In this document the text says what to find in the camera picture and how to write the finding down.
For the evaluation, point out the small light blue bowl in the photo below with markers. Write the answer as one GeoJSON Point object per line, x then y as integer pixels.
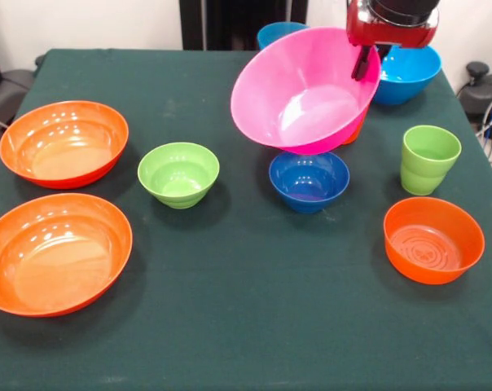
{"type": "Point", "coordinates": [274, 32]}

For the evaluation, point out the small orange bowl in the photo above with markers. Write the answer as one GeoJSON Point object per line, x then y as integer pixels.
{"type": "Point", "coordinates": [433, 277]}

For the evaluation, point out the dark blue bowl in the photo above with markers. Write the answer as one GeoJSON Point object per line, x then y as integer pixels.
{"type": "Point", "coordinates": [309, 191]}

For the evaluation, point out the green bowl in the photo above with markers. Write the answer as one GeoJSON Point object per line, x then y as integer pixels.
{"type": "Point", "coordinates": [177, 191]}

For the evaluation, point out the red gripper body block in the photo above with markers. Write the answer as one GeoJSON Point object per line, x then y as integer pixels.
{"type": "Point", "coordinates": [388, 34]}

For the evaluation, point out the orange cup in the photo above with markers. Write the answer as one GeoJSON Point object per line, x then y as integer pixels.
{"type": "Point", "coordinates": [352, 136]}

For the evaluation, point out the dark green tablecloth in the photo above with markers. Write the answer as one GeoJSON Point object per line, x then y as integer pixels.
{"type": "Point", "coordinates": [246, 264]}

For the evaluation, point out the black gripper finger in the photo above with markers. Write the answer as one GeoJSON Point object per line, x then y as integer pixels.
{"type": "Point", "coordinates": [383, 51]}
{"type": "Point", "coordinates": [360, 65]}

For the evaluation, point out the large light blue bowl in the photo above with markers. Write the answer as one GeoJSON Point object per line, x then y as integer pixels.
{"type": "Point", "coordinates": [413, 77]}

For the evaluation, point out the large pink bowl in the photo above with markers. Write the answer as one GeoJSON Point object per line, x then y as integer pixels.
{"type": "Point", "coordinates": [303, 102]}

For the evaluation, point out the green cup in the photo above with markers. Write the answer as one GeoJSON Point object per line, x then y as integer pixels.
{"type": "Point", "coordinates": [425, 175]}

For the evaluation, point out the dark grey floor base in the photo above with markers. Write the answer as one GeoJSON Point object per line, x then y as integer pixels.
{"type": "Point", "coordinates": [10, 89]}
{"type": "Point", "coordinates": [486, 93]}

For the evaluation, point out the large orange bowl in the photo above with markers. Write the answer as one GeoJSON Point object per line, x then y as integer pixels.
{"type": "Point", "coordinates": [46, 264]}
{"type": "Point", "coordinates": [62, 163]}

